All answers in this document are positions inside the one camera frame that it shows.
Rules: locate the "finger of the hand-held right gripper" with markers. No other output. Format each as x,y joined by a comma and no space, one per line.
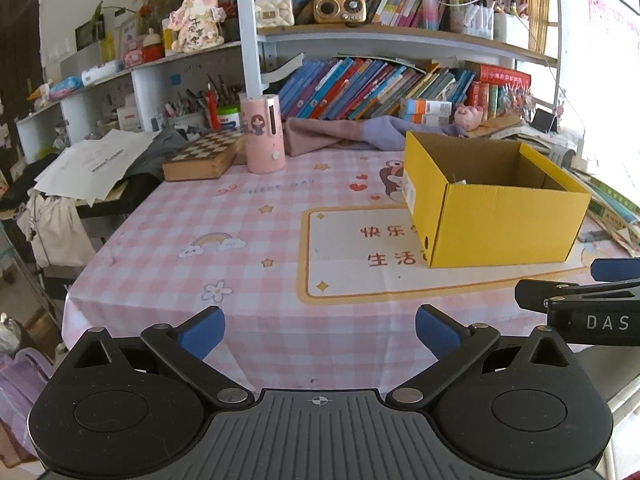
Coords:
617,269
535,295

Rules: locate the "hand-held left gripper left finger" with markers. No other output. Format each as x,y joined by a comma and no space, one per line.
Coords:
202,332

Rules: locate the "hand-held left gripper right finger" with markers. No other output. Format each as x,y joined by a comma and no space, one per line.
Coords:
435,332

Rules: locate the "yellow cardboard box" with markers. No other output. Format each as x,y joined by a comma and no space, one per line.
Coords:
500,225

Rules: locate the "white pen container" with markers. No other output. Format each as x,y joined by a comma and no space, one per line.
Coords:
511,30

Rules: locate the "pink checked tablecloth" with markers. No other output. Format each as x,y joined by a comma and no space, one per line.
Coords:
200,240

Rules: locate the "brown cardboard sheet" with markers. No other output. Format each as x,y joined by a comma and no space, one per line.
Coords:
500,125

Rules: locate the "wooden chessboard box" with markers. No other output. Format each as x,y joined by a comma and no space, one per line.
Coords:
200,157

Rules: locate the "hanging white cloth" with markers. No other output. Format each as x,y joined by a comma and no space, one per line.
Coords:
55,230

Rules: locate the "dark grey garment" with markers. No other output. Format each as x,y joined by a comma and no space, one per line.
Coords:
155,152

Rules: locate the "pink pig plush toy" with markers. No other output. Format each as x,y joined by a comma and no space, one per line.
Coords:
468,117

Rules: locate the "pink humidifier with stickers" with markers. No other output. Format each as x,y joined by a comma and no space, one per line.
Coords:
262,150

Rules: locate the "row of red-spined books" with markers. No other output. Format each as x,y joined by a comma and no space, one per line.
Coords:
500,102

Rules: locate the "white paper sheets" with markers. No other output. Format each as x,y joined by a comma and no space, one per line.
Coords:
95,165

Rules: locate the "green lid jar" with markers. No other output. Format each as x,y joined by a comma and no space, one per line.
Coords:
229,119

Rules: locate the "flat red box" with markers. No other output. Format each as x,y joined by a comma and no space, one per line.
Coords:
505,76

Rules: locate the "cup of pens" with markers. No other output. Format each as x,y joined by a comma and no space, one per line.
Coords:
190,110

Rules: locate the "small white and red carton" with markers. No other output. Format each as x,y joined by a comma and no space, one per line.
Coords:
130,119

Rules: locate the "pink and purple cloth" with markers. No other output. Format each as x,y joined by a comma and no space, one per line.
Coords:
325,135

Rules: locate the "white side shelf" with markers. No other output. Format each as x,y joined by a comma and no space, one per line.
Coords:
145,85

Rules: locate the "row of leaning colourful books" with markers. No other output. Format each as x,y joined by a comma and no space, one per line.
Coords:
350,90

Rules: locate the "stack of tan booklets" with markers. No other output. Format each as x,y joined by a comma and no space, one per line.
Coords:
537,17

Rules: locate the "blue tissue pack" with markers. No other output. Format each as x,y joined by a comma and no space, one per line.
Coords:
65,87

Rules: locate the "clear pack of pens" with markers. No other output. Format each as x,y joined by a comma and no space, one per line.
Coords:
472,20

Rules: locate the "red and white bottle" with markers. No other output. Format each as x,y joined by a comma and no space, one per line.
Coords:
153,47

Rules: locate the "white bookshelf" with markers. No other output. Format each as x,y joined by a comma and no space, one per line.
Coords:
250,35

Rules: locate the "floral plush figure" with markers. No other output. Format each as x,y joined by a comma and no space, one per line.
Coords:
195,27

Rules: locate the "cream quilted handbag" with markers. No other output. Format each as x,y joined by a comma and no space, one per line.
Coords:
274,10

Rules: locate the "golden retro radio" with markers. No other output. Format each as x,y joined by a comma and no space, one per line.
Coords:
340,10

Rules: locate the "wall poster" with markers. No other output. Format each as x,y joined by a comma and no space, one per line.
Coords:
615,15

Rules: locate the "black picture frame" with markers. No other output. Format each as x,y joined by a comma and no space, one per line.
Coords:
90,32

